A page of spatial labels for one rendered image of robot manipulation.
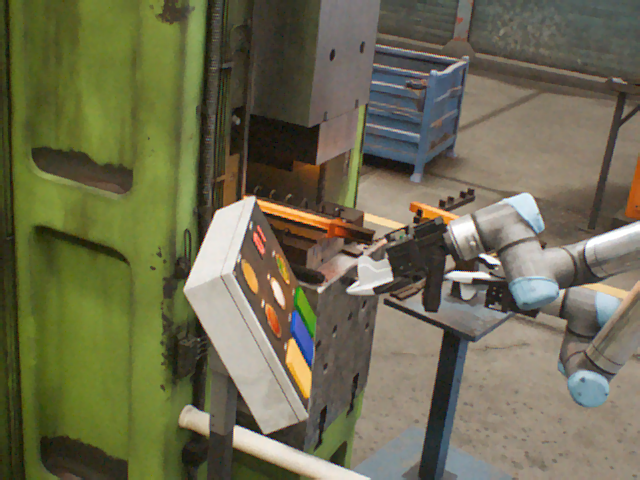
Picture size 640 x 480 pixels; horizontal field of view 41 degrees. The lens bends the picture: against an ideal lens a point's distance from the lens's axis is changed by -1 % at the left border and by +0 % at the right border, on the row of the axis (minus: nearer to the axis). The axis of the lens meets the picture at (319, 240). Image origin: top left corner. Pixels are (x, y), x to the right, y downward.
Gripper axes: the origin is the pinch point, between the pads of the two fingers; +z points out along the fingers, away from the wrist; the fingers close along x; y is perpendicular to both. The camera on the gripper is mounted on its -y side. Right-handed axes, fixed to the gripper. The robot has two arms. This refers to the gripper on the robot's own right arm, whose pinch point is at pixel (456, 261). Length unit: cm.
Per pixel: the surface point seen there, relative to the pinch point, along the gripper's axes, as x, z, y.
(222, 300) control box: -74, 15, -15
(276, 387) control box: -70, 6, -1
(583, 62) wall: 753, 103, 71
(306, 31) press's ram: -17, 33, -47
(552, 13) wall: 757, 145, 28
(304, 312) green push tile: -46.1, 13.9, -2.2
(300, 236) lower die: -7.8, 35.0, 1.1
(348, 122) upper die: 2.2, 30.6, -24.8
